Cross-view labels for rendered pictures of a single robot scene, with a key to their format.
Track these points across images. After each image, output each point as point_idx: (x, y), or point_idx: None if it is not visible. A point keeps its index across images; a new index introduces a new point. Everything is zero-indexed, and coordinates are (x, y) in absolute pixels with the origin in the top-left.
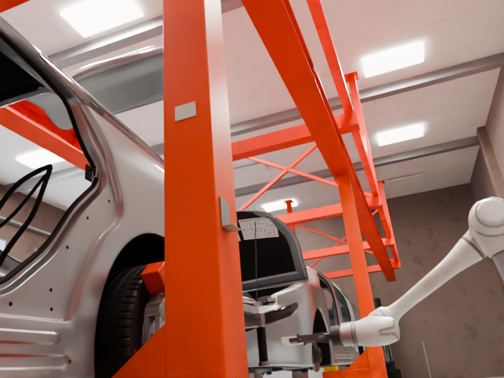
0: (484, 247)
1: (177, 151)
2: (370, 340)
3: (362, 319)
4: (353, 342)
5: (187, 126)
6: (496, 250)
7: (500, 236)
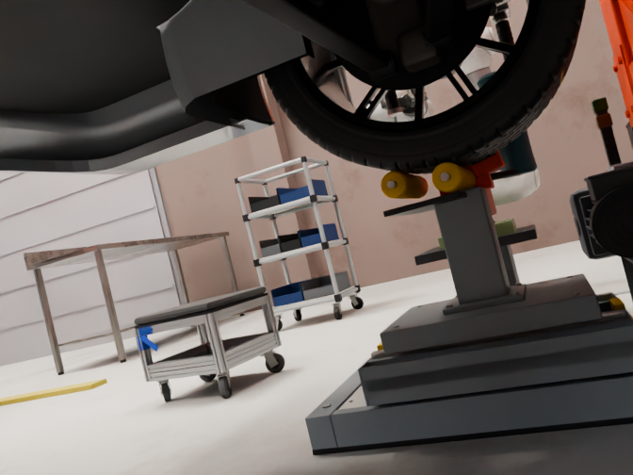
0: (479, 61)
1: None
2: (430, 114)
3: None
4: (425, 112)
5: None
6: (487, 64)
7: (491, 56)
